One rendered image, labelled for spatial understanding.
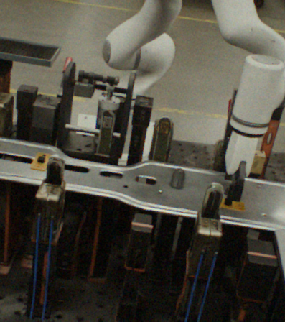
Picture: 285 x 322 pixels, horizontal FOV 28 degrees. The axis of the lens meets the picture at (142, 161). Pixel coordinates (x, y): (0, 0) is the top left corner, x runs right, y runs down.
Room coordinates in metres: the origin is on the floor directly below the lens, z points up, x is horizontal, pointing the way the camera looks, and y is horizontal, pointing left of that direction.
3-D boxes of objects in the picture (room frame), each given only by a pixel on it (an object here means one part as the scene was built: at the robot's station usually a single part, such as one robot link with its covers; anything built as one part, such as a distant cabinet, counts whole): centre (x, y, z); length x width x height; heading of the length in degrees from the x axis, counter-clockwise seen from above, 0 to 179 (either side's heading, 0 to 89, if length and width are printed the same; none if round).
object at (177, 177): (1.23, -0.09, 1.02); 0.03 x 0.03 x 0.07
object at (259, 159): (1.36, -0.30, 0.88); 0.04 x 0.04 x 0.36; 0
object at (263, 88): (1.19, -0.22, 1.30); 0.09 x 0.08 x 0.13; 119
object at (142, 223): (1.06, -0.03, 0.84); 0.11 x 0.08 x 0.29; 0
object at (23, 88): (1.45, 0.34, 0.90); 0.05 x 0.05 x 0.40; 0
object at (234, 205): (1.18, -0.22, 1.01); 0.08 x 0.04 x 0.01; 90
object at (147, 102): (1.45, 0.02, 0.91); 0.07 x 0.05 x 0.42; 0
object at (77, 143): (1.44, 0.15, 0.94); 0.18 x 0.13 x 0.49; 90
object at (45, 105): (1.43, 0.28, 0.89); 0.13 x 0.11 x 0.38; 0
